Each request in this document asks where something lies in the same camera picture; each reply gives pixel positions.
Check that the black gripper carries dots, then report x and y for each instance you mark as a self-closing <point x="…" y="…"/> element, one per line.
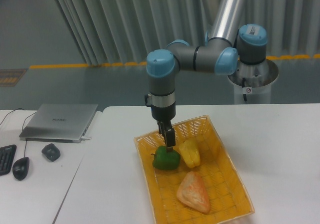
<point x="161" y="115"/>

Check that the green bell pepper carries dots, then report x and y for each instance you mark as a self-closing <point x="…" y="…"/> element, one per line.
<point x="164" y="160"/>

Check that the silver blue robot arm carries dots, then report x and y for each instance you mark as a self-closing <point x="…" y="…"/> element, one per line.
<point x="227" y="43"/>

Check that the yellow bell pepper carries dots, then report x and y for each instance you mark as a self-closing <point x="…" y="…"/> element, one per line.
<point x="190" y="153"/>

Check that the yellow woven basket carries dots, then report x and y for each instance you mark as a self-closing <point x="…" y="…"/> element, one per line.
<point x="228" y="197"/>

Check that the triangular pastry bread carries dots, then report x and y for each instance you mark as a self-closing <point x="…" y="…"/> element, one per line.
<point x="192" y="193"/>

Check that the white usb dongle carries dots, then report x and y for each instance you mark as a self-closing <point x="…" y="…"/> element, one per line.
<point x="84" y="138"/>

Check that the silver closed laptop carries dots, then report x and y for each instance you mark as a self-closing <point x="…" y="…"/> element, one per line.
<point x="59" y="123"/>

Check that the small black gadget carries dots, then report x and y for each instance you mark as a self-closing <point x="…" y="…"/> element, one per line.
<point x="51" y="152"/>

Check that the grey pleated curtain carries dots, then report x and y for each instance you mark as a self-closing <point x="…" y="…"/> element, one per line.
<point x="112" y="31"/>

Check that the black computer mouse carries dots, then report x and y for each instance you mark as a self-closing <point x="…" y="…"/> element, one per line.
<point x="20" y="168"/>

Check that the black keyboard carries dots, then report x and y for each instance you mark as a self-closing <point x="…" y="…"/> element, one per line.
<point x="7" y="154"/>

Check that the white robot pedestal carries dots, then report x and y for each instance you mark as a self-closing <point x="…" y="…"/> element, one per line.
<point x="252" y="84"/>

